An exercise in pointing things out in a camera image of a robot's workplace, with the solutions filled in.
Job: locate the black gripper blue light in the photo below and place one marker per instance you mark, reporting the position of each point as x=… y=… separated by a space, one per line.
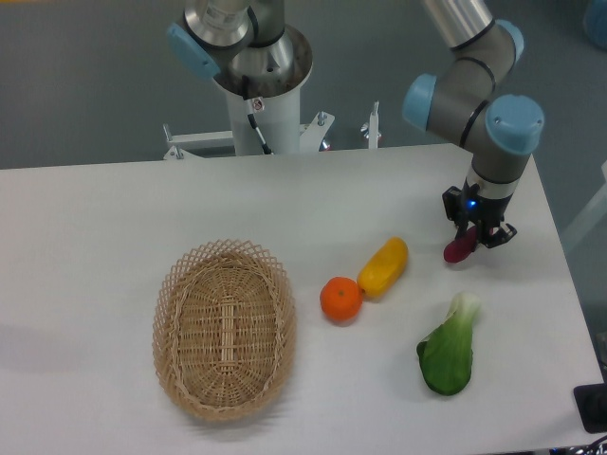
x=480 y=201

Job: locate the purple sweet potato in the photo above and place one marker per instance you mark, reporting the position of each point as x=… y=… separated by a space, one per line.
x=460 y=248

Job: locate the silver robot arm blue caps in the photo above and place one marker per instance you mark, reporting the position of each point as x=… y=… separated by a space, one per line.
x=461 y=106

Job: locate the yellow elongated vegetable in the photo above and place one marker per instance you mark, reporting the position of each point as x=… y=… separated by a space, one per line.
x=384 y=268

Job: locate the green bok choy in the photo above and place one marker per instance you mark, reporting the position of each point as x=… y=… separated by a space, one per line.
x=445 y=356

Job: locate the orange mandarin fruit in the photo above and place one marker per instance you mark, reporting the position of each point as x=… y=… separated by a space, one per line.
x=341 y=299

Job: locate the black device at table edge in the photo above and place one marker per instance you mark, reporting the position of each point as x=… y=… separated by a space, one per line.
x=591 y=404

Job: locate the woven wicker basket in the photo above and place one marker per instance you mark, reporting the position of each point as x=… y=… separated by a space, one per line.
x=224 y=331

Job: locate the white metal base bracket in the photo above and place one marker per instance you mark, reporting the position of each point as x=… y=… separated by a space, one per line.
x=310 y=140

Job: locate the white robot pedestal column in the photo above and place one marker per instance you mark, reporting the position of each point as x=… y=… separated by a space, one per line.
x=263 y=86

